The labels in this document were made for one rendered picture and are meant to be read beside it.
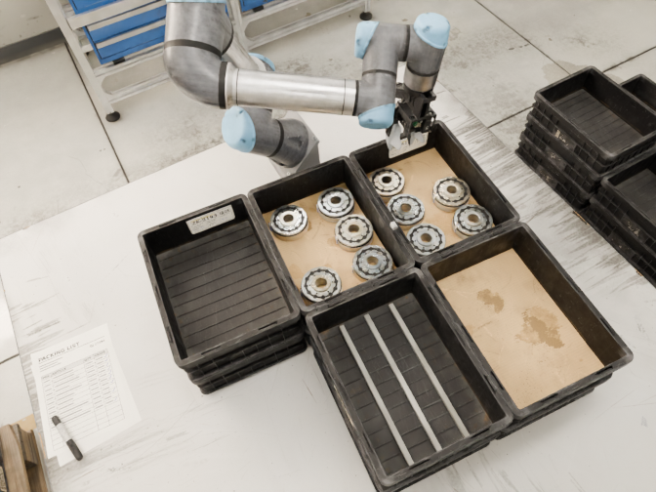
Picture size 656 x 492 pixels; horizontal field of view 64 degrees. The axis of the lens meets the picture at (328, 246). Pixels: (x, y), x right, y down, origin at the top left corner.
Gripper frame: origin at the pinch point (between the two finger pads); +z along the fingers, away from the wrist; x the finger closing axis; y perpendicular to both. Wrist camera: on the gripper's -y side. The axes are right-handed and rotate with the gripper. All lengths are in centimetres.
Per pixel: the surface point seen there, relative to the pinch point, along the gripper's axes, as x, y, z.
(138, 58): -46, -171, 77
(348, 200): -13.7, 1.4, 16.2
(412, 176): 7.8, -0.3, 16.2
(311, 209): -23.0, -2.5, 20.3
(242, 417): -59, 39, 38
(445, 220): 8.1, 17.5, 16.2
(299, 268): -33.7, 13.8, 21.7
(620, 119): 114, -12, 37
